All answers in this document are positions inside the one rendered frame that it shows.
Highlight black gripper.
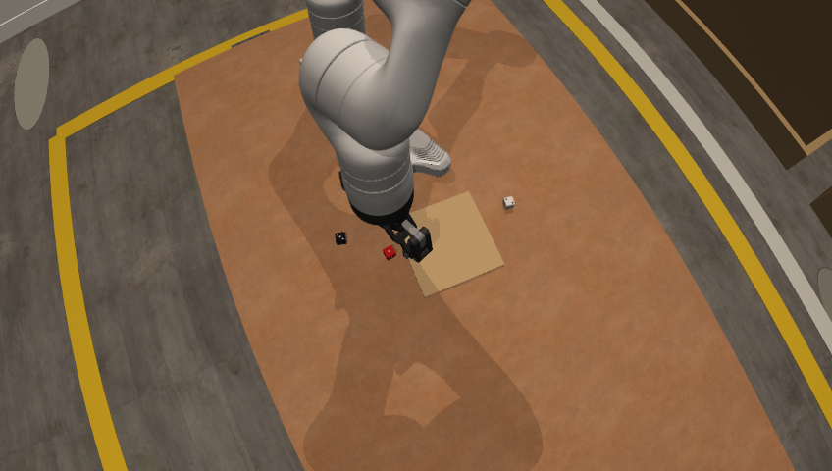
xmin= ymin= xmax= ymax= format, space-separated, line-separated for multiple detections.
xmin=348 ymin=185 xmax=433 ymax=263

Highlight tan square mat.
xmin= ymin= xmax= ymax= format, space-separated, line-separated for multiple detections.
xmin=408 ymin=191 xmax=504 ymax=297

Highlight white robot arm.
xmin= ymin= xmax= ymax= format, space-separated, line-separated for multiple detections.
xmin=299 ymin=0 xmax=471 ymax=216

